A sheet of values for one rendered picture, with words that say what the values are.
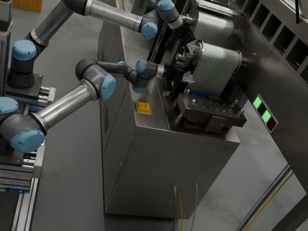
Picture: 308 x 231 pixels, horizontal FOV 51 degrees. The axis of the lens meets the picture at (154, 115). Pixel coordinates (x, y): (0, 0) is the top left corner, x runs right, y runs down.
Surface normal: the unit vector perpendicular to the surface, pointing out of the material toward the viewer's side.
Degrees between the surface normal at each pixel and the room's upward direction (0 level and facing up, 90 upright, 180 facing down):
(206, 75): 90
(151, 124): 0
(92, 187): 0
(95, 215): 0
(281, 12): 90
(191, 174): 90
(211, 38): 92
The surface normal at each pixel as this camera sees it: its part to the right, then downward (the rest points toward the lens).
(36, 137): 0.65, 0.65
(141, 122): 0.33, -0.75
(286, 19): -0.93, -0.17
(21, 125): 0.11, -0.61
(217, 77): 0.15, 0.63
